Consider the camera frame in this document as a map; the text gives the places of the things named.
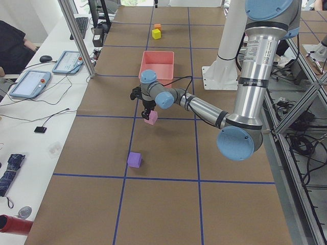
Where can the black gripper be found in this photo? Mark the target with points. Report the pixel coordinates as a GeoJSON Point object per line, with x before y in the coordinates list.
{"type": "Point", "coordinates": [148, 104]}

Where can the pink foam block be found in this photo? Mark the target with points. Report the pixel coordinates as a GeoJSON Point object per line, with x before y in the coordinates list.
{"type": "Point", "coordinates": [152, 118]}

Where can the purple foam block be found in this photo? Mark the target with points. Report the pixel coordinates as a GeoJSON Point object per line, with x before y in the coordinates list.
{"type": "Point", "coordinates": [134, 159]}

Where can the yellow foam block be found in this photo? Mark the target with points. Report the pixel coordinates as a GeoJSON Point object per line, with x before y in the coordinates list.
{"type": "Point", "coordinates": [156, 34]}

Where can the orange foam block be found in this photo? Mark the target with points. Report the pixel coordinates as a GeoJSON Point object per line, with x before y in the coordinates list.
{"type": "Point", "coordinates": [157, 26]}

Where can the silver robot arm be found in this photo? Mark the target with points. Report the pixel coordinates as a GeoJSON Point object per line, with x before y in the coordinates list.
{"type": "Point", "coordinates": [240, 135]}

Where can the pink plastic bin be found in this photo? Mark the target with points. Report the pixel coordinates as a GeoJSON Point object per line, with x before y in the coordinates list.
{"type": "Point", "coordinates": [162, 63]}

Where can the black box with label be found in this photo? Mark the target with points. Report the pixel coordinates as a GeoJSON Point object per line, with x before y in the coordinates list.
{"type": "Point", "coordinates": [98, 37]}

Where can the far blue teach pendant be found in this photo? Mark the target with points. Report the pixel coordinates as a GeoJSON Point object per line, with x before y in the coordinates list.
{"type": "Point", "coordinates": [69, 63]}

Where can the blue teach pendant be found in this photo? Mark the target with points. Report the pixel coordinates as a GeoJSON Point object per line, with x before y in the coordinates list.
{"type": "Point", "coordinates": [31, 84]}
{"type": "Point", "coordinates": [69, 63]}

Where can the small black square device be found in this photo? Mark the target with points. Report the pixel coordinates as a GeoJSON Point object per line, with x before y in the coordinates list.
{"type": "Point", "coordinates": [40, 129]}

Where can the black keyboard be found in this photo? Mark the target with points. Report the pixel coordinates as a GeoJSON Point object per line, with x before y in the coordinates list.
{"type": "Point", "coordinates": [82, 23]}

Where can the black computer mouse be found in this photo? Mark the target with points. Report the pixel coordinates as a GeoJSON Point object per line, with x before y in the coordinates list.
{"type": "Point", "coordinates": [45, 58]}

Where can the near blue teach pendant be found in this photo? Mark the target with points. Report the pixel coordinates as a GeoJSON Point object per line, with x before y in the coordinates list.
{"type": "Point", "coordinates": [31, 84]}

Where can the seated person in black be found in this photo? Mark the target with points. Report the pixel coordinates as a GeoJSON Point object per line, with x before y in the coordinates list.
{"type": "Point", "coordinates": [16, 50]}

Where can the folded blue umbrella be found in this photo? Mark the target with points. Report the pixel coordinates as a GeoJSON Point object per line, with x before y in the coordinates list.
{"type": "Point", "coordinates": [14, 164]}

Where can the round metal disc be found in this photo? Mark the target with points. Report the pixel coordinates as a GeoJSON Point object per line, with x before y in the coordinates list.
{"type": "Point", "coordinates": [24, 212]}

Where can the red cylinder bottle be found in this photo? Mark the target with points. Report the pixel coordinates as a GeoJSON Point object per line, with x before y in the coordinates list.
{"type": "Point", "coordinates": [13, 225]}

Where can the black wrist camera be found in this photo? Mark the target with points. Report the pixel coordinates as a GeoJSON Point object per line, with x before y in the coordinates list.
{"type": "Point", "coordinates": [136, 93]}

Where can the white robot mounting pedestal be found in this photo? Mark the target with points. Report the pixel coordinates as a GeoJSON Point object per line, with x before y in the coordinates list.
{"type": "Point", "coordinates": [223, 74]}

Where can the aluminium frame post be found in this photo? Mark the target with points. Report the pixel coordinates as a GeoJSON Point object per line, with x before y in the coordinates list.
{"type": "Point", "coordinates": [73, 27]}

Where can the aluminium side frame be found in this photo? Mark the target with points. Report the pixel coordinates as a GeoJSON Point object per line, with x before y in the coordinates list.
{"type": "Point", "coordinates": [295, 111]}

